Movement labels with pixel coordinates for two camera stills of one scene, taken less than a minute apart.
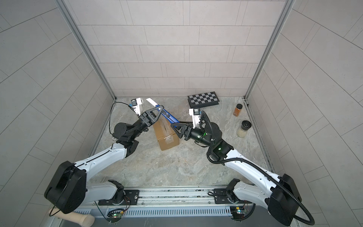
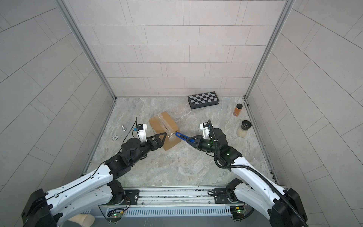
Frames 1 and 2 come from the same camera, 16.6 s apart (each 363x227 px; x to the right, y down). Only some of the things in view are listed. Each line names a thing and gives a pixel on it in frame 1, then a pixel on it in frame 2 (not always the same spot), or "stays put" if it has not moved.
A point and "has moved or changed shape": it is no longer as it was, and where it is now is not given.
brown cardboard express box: x=166 y=136 stays put
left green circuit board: x=116 y=215 stays put
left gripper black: x=147 y=120 → x=158 y=144
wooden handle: x=84 y=220 stays put
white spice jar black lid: x=242 y=131 stays put
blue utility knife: x=167 y=114 has moved or changed shape
